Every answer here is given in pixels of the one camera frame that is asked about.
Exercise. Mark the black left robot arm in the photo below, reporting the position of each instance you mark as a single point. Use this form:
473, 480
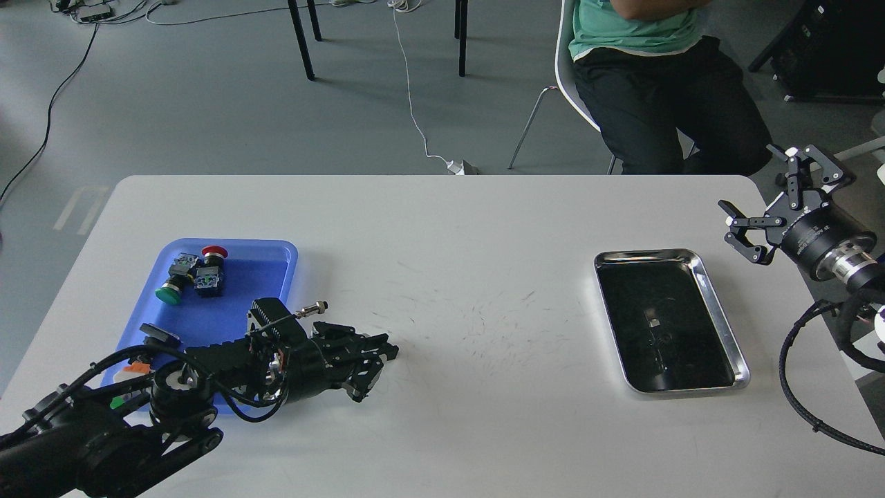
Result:
145, 412

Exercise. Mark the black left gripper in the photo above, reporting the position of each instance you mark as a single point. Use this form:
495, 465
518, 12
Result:
326, 362

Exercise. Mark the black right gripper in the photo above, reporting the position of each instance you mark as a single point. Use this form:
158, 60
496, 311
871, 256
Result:
823, 232

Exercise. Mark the black table leg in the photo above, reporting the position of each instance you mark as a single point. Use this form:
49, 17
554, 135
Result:
295, 16
461, 10

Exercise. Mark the black selector switch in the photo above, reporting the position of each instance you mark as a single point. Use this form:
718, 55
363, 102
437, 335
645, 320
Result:
155, 336

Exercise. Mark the silver metal tray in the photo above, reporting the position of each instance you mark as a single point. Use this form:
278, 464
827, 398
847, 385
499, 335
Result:
670, 331

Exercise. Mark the seated person green shirt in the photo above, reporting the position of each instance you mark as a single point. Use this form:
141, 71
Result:
726, 133

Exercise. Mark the green push button switch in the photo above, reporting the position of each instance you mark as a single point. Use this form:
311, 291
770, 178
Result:
181, 274

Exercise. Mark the power strip on floor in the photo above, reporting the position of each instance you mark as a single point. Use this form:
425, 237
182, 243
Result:
84, 12

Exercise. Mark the red push button switch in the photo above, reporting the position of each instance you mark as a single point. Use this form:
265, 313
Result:
209, 280

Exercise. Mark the black table leg left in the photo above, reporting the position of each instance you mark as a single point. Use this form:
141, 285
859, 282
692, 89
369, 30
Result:
295, 16

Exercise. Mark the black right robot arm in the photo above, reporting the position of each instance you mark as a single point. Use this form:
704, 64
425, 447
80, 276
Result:
756, 239

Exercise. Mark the green button white orange switch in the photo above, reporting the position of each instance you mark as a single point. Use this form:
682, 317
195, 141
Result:
131, 371

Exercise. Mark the white plastic chair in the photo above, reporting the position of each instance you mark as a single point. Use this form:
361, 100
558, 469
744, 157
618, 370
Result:
567, 83

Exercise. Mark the white power adapter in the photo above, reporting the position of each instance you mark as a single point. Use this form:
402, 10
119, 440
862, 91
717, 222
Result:
461, 167

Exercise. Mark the black table leg right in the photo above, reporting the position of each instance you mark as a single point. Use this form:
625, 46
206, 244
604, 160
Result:
461, 10

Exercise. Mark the blue plastic tray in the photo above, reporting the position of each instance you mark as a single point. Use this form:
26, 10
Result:
254, 268

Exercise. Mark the black equipment case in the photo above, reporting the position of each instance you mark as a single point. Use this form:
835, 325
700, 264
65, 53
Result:
831, 51

